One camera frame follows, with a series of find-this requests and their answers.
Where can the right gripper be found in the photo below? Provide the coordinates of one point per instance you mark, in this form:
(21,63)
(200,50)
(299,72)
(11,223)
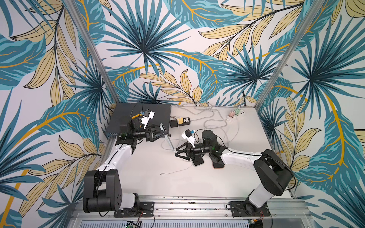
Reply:
(192,150)

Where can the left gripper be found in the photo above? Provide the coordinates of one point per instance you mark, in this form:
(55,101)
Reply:
(152,128)

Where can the mint case phone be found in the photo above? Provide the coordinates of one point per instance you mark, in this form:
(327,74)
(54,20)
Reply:
(197,160)

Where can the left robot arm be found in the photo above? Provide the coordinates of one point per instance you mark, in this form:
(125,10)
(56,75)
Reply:
(102,187)

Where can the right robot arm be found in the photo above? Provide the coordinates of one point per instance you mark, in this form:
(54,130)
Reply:
(273,173)

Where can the black power strip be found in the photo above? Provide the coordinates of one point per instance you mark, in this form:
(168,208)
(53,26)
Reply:
(174,123)

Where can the yellow charger plug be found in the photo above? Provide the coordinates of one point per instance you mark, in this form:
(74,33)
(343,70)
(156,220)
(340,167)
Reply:
(180,121)

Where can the pink charger plug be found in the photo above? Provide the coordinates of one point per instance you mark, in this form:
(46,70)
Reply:
(232,114)

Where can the white power strip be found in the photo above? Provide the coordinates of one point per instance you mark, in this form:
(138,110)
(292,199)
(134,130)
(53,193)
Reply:
(240,113)

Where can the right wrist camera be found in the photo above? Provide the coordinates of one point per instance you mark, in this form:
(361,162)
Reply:
(189,136)

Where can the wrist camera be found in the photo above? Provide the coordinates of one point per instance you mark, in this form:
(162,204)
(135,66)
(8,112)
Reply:
(148,114)
(189,136)

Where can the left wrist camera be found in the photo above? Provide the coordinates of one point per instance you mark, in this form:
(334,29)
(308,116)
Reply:
(148,114)

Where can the dark grey network switch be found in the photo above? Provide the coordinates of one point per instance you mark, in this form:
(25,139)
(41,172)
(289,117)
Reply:
(124,113)

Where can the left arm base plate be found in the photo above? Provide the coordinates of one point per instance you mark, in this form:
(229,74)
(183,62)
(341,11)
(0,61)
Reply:
(142,210)

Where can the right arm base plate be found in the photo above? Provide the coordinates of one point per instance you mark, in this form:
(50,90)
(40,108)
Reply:
(247,209)

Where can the aluminium frame rail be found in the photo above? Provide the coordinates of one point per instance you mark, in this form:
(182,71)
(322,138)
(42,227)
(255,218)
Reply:
(183,207)

